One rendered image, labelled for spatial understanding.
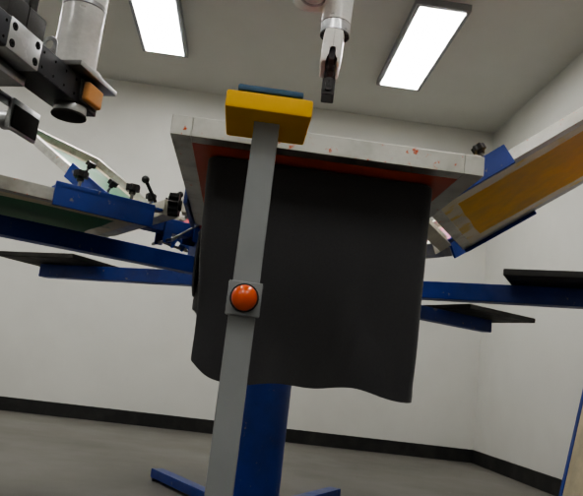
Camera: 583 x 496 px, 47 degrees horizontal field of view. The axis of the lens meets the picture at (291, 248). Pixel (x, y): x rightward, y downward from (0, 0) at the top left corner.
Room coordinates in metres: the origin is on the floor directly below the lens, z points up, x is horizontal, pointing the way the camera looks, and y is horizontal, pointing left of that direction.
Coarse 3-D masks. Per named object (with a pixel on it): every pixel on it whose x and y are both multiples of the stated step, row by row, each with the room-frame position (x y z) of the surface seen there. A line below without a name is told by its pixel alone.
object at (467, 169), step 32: (192, 128) 1.17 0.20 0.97; (224, 128) 1.18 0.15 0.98; (192, 160) 1.33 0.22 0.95; (352, 160) 1.21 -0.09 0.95; (384, 160) 1.20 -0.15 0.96; (416, 160) 1.20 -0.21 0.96; (448, 160) 1.20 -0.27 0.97; (480, 160) 1.21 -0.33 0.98; (192, 192) 1.58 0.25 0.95; (448, 192) 1.33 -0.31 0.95
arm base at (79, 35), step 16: (64, 16) 1.37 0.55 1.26; (80, 16) 1.36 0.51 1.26; (96, 16) 1.38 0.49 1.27; (64, 32) 1.36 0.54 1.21; (80, 32) 1.36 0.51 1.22; (96, 32) 1.38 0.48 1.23; (64, 48) 1.36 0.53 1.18; (80, 48) 1.36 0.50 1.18; (96, 48) 1.39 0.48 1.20; (96, 64) 1.40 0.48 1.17
